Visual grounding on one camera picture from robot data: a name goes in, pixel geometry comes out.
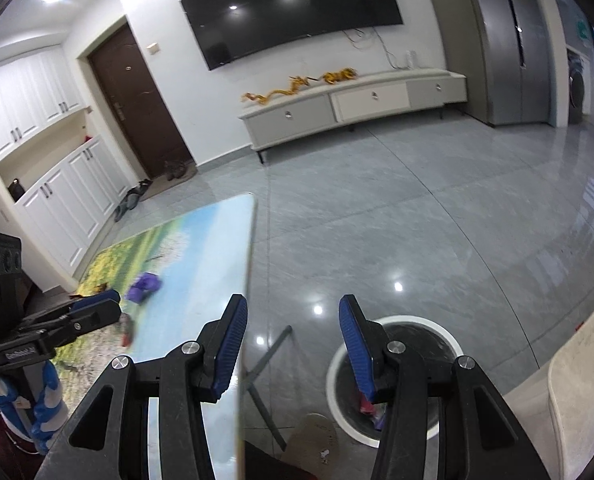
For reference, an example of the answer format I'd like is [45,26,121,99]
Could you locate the grey slippers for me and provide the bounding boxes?
[113,192,140,223]

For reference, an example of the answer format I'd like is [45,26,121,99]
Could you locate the grey television cabinet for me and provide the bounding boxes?
[237,67,468,163]

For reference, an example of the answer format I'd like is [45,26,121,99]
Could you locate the white round trash bin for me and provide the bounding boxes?
[325,315,465,448]

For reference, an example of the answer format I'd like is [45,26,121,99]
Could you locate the dark brown entrance door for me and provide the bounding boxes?
[87,25,195,181]

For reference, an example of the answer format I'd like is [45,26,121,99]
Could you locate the golden tiger figurine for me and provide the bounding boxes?
[323,68,359,84]

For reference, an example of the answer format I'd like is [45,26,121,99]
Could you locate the small purple wrapper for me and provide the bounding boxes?
[127,272,162,303]

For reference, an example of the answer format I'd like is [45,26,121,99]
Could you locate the grey washing machine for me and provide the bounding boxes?
[567,47,592,126]

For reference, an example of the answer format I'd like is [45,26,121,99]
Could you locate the silver double-door fridge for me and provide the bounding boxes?
[457,0,565,128]

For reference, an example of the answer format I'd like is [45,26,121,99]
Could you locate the black wall television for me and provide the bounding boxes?
[173,0,404,72]

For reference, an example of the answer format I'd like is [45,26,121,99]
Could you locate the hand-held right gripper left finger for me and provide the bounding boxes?
[37,293,249,480]

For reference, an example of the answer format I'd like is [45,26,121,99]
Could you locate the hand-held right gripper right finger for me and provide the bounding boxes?
[339,294,550,480]

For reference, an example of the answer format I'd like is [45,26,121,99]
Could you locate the beige marble table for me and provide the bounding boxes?
[502,275,594,480]

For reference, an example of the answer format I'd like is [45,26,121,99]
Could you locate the beige slipper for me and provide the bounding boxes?
[284,412,339,480]

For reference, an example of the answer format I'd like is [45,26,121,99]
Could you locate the person's leg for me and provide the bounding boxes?
[242,439,328,480]

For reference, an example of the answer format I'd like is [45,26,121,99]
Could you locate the pink red wrapper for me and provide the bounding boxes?
[359,392,388,431]

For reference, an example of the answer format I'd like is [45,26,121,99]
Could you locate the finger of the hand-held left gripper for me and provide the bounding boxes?
[20,289,120,331]
[37,301,123,348]

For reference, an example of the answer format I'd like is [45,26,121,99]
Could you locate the white floor cabinets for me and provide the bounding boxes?
[0,136,133,293]

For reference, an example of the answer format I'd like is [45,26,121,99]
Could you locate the landscape printed table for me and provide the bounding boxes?
[44,191,294,480]

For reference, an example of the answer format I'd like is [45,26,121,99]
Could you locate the person's left hand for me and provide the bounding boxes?
[0,359,70,456]

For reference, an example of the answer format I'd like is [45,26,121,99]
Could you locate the black television cable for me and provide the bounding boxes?
[342,27,403,68]

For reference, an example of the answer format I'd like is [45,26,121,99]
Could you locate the white wall cabinets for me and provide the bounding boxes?
[0,45,85,166]

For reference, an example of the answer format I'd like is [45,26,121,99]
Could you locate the person's left forearm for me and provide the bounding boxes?
[0,405,48,480]

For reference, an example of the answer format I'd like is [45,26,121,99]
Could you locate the golden dragon figurine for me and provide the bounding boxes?
[242,76,318,107]

